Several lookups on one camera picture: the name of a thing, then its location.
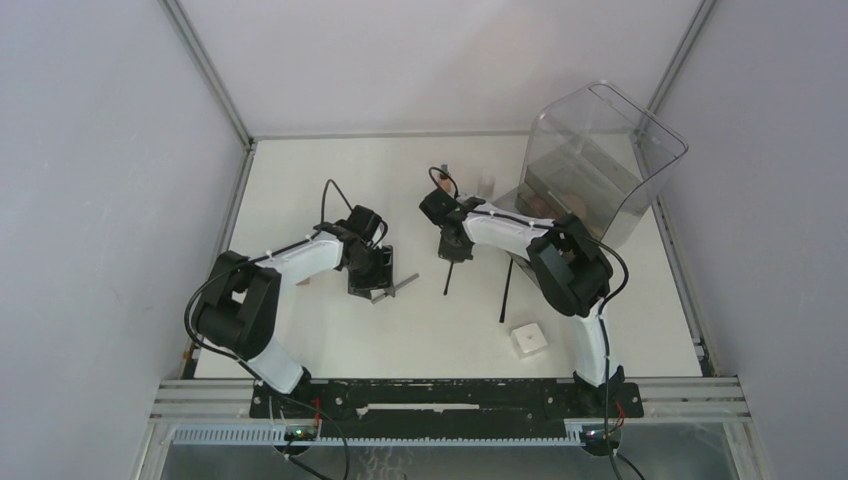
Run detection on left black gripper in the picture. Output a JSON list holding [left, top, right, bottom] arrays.
[[344, 244, 394, 300]]

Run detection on silver and red lip pencils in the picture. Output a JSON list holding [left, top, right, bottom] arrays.
[[371, 273, 420, 304]]

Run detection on thin black liner pencil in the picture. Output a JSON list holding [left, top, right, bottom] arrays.
[[442, 261, 455, 296]]

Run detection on black makeup brush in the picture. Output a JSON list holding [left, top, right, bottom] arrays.
[[498, 257, 514, 324]]

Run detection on clear acrylic organizer box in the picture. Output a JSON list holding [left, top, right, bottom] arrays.
[[494, 81, 689, 249]]

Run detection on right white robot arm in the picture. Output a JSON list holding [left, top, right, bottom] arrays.
[[419, 188, 630, 416]]

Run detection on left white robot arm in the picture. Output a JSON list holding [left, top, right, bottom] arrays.
[[184, 205, 395, 417]]

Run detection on foundation bottle with pump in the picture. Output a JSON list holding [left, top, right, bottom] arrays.
[[438, 164, 455, 194]]

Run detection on clear plastic bottle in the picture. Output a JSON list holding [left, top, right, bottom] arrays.
[[477, 169, 496, 201]]

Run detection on white cube box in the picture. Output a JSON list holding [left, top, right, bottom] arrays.
[[510, 323, 548, 359]]

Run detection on black mounting rail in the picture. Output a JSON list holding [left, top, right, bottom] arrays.
[[249, 378, 645, 441]]

